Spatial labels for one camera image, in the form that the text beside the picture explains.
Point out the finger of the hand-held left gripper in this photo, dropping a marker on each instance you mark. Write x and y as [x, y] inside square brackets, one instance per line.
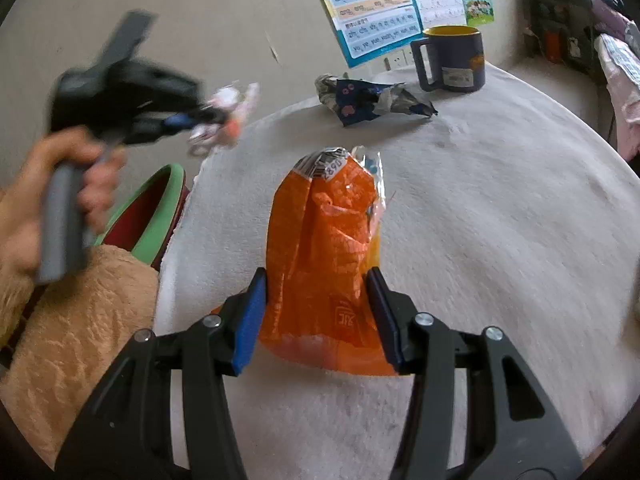
[205, 115]

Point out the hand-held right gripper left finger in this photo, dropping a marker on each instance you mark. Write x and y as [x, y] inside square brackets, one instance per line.
[250, 325]

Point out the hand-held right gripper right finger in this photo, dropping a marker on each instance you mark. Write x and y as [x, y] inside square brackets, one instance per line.
[387, 320]

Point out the small pink wrapper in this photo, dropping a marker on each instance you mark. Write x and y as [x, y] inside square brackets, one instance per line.
[232, 110]

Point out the green bin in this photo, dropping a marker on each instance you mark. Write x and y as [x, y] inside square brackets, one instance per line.
[160, 200]

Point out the orange plastic bag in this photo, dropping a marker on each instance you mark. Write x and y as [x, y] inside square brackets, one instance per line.
[320, 240]

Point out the person's left hand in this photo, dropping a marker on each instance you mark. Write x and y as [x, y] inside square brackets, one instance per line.
[30, 200]

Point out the dark blue floral wrapper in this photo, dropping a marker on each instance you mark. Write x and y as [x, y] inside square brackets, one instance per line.
[355, 102]

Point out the white fuzzy tablecloth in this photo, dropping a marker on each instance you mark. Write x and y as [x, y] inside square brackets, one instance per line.
[500, 210]

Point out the dark blue mug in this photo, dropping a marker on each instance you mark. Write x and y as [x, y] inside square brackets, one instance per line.
[450, 60]

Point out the pink plaid cloth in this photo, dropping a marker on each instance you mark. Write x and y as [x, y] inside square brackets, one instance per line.
[620, 85]

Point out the dark cluttered shelf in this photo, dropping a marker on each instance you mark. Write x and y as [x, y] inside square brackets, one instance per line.
[555, 15]

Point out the blue alphabet wall poster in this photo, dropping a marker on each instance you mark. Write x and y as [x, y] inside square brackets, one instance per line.
[365, 10]

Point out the white wall socket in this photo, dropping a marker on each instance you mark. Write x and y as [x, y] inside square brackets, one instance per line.
[397, 61]

